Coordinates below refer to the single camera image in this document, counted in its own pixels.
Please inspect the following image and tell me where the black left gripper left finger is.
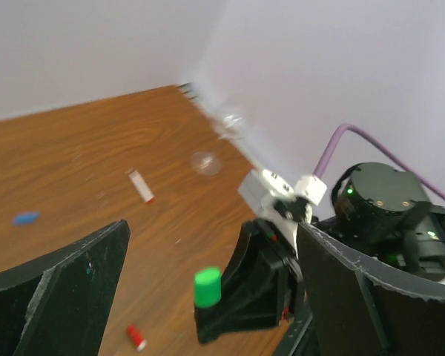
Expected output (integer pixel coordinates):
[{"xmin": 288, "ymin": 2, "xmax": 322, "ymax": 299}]
[{"xmin": 0, "ymin": 220, "xmax": 130, "ymax": 355}]

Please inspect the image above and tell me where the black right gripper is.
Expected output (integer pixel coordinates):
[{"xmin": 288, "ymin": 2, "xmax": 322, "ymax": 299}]
[{"xmin": 217, "ymin": 220, "xmax": 306, "ymax": 335}]

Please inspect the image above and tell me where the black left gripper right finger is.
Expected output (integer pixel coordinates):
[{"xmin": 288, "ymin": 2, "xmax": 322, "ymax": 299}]
[{"xmin": 297, "ymin": 223, "xmax": 445, "ymax": 355}]

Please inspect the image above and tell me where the green highlighter cap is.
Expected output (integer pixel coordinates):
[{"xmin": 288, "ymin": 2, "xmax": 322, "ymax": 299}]
[{"xmin": 194, "ymin": 267, "xmax": 222, "ymax": 309}]

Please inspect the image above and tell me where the black green highlighter pen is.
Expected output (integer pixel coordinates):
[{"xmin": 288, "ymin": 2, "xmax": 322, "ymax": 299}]
[{"xmin": 194, "ymin": 303, "xmax": 225, "ymax": 345}]

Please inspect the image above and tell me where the blue pen cap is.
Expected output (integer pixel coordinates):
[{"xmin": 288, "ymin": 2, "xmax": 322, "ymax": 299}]
[{"xmin": 13, "ymin": 211, "xmax": 40, "ymax": 226}]

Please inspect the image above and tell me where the white red pen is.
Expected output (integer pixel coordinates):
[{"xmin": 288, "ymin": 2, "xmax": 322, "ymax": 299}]
[{"xmin": 128, "ymin": 170, "xmax": 154, "ymax": 204}]

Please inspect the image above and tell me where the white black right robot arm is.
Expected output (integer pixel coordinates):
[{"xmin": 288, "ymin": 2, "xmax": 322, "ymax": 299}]
[{"xmin": 194, "ymin": 162, "xmax": 445, "ymax": 355}]

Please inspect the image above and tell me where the red pen cap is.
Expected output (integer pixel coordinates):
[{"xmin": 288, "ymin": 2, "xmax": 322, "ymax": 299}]
[{"xmin": 126, "ymin": 324, "xmax": 147, "ymax": 352}]

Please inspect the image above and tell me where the clear wine glass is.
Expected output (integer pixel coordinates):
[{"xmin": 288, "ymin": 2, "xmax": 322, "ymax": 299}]
[{"xmin": 190, "ymin": 104, "xmax": 249, "ymax": 177}]

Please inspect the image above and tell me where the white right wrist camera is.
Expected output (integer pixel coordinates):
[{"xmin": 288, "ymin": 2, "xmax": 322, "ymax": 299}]
[{"xmin": 238, "ymin": 169, "xmax": 327, "ymax": 250}]

